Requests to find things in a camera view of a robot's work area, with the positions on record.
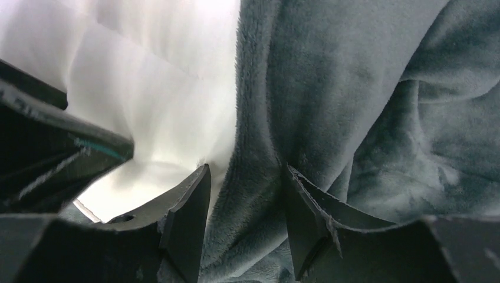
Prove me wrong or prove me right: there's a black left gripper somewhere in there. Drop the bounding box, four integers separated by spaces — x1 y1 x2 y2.
1 62 133 213

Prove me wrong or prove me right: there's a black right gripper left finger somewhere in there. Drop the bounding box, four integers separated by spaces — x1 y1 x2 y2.
1 165 211 282

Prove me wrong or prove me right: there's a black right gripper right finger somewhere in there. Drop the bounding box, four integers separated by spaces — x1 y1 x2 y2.
283 166 499 282

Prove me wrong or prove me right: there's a white pillow with yellow edge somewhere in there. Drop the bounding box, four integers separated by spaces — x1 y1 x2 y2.
1 0 240 222

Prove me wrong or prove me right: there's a zebra striped pillowcase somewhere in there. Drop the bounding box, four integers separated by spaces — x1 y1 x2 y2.
198 1 499 282

